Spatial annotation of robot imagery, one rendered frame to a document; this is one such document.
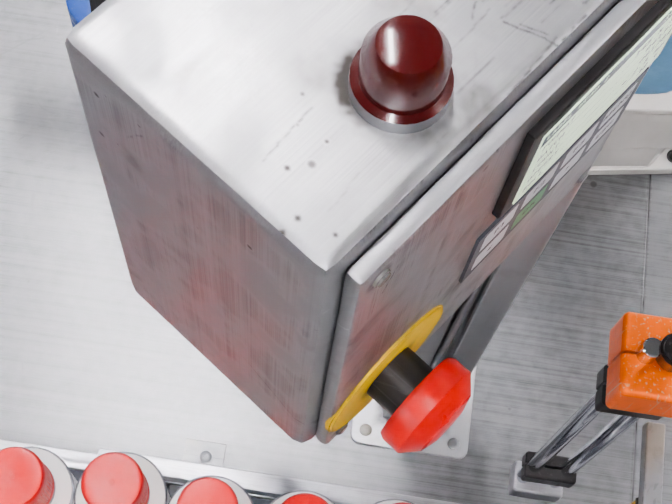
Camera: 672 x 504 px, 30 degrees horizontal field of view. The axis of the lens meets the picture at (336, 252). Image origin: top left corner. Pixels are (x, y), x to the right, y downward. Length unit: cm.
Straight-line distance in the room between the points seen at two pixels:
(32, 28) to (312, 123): 79
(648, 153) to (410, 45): 74
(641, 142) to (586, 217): 8
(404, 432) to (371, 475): 51
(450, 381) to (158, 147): 15
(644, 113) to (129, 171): 64
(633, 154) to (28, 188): 48
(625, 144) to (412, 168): 71
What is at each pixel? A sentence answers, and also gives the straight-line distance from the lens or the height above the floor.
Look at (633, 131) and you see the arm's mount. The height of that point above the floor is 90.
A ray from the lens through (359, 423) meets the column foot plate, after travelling 95.
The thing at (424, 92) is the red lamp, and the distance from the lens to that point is 30.
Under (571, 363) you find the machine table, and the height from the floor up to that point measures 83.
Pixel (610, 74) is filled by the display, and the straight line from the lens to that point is 36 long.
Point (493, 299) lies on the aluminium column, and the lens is 68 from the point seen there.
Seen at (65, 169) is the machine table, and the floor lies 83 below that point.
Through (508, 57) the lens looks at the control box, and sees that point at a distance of 33.
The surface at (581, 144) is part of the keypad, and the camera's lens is 43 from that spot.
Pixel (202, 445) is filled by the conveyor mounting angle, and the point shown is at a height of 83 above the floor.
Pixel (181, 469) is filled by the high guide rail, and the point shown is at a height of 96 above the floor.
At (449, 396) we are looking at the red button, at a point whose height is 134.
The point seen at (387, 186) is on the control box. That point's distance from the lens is 30.
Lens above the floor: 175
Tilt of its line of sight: 69 degrees down
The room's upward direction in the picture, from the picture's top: 9 degrees clockwise
